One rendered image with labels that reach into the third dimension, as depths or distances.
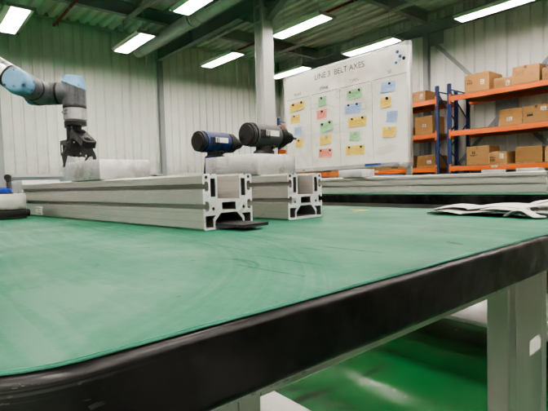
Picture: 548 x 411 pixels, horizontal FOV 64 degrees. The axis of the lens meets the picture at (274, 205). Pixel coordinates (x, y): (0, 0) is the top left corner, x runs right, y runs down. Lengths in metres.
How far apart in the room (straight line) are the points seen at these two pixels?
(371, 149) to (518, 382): 3.24
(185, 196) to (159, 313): 0.45
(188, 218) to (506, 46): 11.50
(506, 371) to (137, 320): 0.65
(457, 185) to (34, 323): 1.98
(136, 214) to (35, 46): 12.30
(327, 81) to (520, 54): 7.97
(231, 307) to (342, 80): 4.01
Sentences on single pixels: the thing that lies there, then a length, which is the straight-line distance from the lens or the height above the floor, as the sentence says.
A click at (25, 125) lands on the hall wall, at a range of 12.60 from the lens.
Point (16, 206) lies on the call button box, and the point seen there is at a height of 0.81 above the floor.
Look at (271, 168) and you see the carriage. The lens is 0.86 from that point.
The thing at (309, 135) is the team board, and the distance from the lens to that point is 4.45.
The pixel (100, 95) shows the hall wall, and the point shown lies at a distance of 13.22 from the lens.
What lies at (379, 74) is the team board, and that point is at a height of 1.74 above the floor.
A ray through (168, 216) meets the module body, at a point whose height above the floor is 0.80.
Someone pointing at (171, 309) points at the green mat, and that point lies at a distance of 0.26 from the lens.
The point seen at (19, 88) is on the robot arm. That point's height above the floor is 1.15.
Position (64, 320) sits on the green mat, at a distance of 0.26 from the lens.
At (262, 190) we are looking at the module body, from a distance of 0.83.
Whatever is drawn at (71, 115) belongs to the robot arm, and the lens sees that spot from 1.63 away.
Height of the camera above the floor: 0.85
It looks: 3 degrees down
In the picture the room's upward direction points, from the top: 2 degrees counter-clockwise
